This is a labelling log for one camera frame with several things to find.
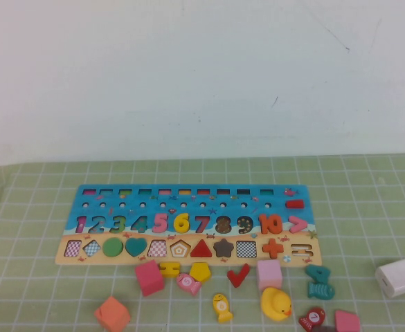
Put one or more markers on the yellow number six piece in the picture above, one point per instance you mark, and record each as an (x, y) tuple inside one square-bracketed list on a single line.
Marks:
[(177, 223)]

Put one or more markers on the wooden number shape puzzle board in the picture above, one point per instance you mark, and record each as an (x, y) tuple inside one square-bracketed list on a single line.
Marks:
[(236, 211)]

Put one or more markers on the pink number five piece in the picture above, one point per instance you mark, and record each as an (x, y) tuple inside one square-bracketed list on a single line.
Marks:
[(164, 226)]

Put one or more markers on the orange number ten piece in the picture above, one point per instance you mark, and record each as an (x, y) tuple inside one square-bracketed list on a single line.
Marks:
[(264, 224)]

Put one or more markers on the red triangle piece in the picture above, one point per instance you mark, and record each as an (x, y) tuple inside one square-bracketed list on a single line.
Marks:
[(201, 251)]

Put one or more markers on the red minus sign piece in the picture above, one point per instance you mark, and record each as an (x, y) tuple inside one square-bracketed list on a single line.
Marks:
[(295, 204)]

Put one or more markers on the green number three piece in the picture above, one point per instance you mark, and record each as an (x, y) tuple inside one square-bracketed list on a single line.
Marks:
[(120, 228)]

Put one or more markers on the teal heart piece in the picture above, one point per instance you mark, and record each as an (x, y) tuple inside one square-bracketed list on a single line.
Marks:
[(136, 246)]

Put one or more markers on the yellow pentagon piece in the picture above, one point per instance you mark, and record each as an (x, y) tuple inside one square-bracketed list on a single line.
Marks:
[(200, 272)]

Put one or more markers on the yellow equals sign piece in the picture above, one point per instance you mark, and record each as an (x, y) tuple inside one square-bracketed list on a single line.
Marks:
[(167, 267)]

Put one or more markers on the orange plus sign piece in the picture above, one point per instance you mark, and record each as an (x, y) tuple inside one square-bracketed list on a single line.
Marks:
[(273, 248)]

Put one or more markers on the red check mark piece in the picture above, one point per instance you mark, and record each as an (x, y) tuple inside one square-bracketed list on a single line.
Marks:
[(236, 278)]

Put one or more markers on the pink greater-than sign piece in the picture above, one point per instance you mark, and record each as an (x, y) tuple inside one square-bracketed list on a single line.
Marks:
[(304, 224)]

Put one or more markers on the green circle piece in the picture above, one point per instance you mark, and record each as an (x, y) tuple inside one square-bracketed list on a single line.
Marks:
[(113, 247)]

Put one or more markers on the teal number four piece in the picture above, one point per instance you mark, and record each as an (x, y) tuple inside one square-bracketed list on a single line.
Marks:
[(323, 276)]

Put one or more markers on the teal striped fish piece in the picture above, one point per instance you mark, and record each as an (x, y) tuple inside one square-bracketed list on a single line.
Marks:
[(321, 291)]

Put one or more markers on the pink fish numbered five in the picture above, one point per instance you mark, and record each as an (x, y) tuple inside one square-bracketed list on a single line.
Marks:
[(187, 281)]

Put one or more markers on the dark pink trapezoid block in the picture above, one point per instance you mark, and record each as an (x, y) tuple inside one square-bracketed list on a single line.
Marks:
[(149, 278)]

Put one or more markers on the light pink square block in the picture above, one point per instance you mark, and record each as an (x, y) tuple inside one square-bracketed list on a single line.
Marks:
[(269, 273)]

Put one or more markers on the yellow fish numbered six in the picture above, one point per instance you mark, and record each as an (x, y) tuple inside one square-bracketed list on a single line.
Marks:
[(221, 306)]

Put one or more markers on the yellow rubber duck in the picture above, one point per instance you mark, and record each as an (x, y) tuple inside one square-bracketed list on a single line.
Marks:
[(275, 302)]

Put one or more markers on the orange block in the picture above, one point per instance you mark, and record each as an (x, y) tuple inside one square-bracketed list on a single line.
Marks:
[(112, 314)]

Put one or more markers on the red fish numbered seven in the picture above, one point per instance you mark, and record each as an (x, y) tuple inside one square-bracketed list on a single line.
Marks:
[(313, 316)]

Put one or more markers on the green checked tablecloth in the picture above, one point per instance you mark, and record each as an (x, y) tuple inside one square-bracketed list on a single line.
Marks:
[(32, 276)]

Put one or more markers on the pink rhombus block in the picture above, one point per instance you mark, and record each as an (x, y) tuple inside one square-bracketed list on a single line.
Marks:
[(347, 321)]

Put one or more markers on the white box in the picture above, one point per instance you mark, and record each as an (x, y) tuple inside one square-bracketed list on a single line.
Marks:
[(399, 278)]

